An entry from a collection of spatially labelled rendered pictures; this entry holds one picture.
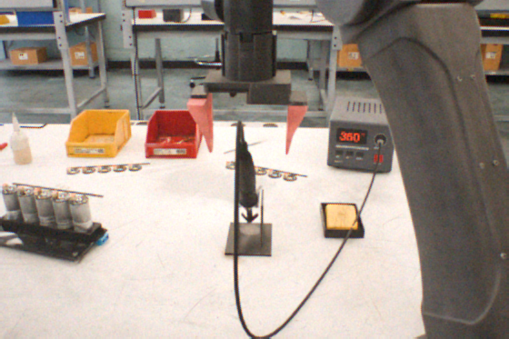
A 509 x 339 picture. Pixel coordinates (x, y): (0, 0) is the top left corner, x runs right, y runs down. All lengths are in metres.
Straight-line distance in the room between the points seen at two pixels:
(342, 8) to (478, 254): 0.16
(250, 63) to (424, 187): 0.30
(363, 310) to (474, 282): 0.27
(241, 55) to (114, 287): 0.31
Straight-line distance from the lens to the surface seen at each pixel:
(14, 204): 0.69
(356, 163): 0.81
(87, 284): 0.58
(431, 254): 0.29
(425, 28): 0.27
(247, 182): 0.50
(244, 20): 0.51
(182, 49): 5.08
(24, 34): 3.31
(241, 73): 0.52
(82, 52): 4.93
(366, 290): 0.55
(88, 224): 0.63
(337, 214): 0.66
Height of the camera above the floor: 1.10
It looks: 23 degrees down
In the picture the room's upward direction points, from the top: straight up
